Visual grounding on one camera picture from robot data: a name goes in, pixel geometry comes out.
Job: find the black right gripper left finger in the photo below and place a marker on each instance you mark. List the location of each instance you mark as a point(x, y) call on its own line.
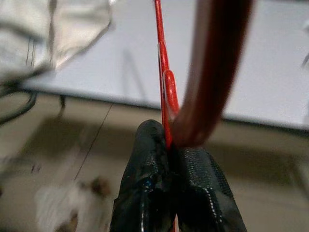
point(144, 181)

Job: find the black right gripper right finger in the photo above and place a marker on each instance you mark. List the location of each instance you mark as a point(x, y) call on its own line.
point(205, 193)

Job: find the white garment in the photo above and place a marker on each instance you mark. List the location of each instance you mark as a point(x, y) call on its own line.
point(24, 29)

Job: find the white brown soft item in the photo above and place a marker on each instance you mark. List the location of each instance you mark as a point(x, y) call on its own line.
point(60, 200)

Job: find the white table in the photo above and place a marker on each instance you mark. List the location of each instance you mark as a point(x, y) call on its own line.
point(265, 72)

